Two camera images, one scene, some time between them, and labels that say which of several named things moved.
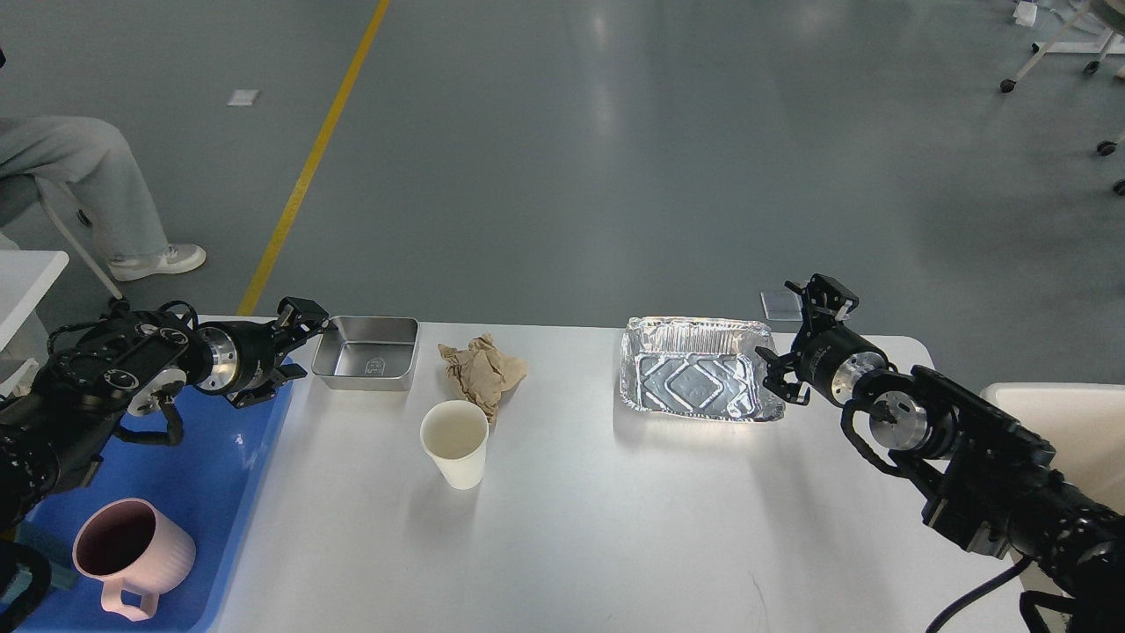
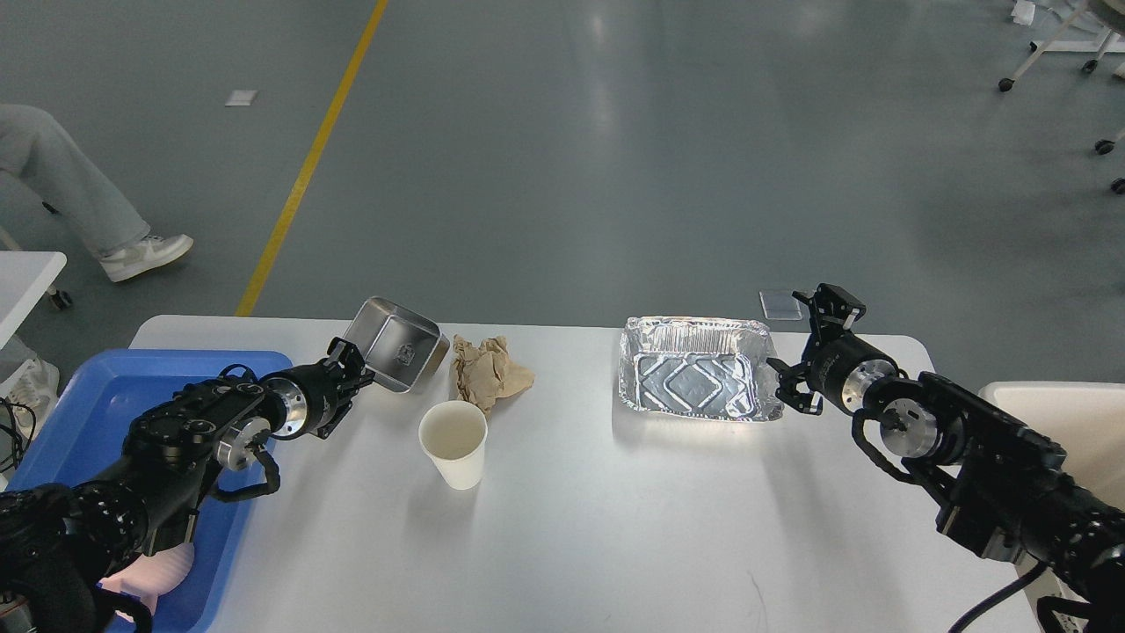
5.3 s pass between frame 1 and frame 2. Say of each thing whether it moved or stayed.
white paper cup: stayed
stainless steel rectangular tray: moved
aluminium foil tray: stayed
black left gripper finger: moved
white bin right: stayed
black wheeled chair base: stayed
